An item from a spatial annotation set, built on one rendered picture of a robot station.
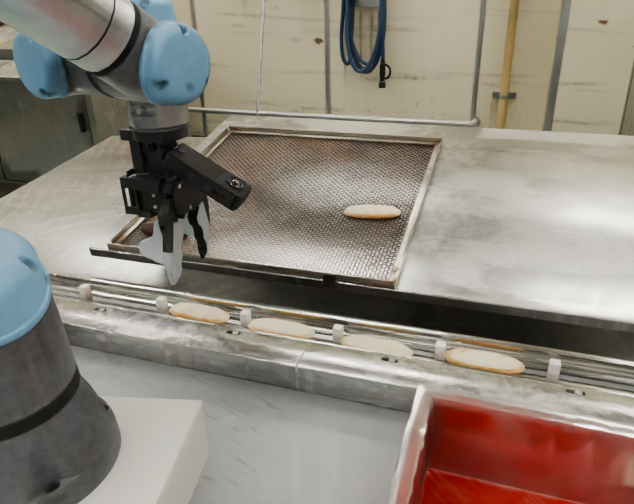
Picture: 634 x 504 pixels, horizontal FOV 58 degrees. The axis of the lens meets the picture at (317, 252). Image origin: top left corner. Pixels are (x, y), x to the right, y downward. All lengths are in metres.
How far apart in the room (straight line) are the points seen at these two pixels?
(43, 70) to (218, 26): 4.27
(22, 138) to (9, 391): 3.46
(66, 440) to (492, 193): 0.82
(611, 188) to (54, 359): 0.95
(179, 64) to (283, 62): 4.15
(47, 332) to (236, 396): 0.31
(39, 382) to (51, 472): 0.09
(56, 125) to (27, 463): 3.25
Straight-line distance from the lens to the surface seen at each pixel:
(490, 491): 0.67
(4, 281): 0.50
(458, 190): 1.11
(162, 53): 0.56
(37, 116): 3.81
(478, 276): 0.90
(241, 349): 0.78
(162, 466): 0.60
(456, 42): 4.39
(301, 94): 4.70
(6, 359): 0.52
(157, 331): 0.85
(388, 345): 0.78
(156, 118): 0.75
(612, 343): 0.94
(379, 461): 0.68
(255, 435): 0.72
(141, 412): 0.66
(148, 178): 0.79
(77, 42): 0.54
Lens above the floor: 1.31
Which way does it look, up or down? 26 degrees down
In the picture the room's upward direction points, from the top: 1 degrees counter-clockwise
